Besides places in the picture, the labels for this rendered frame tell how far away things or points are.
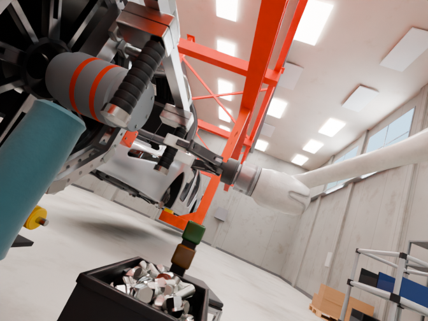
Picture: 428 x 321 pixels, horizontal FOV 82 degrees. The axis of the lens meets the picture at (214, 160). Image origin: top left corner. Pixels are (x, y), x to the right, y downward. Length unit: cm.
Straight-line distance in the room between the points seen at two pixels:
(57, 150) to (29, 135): 4
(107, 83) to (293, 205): 53
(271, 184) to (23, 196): 52
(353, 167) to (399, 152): 12
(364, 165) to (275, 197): 29
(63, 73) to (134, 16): 23
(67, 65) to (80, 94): 7
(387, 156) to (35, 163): 81
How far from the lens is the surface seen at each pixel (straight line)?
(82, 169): 79
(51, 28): 74
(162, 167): 70
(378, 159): 82
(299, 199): 69
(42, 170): 48
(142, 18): 49
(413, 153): 84
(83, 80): 61
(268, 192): 67
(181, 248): 52
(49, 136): 47
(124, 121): 40
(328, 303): 649
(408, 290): 196
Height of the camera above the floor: 65
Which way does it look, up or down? 15 degrees up
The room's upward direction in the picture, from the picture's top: 24 degrees clockwise
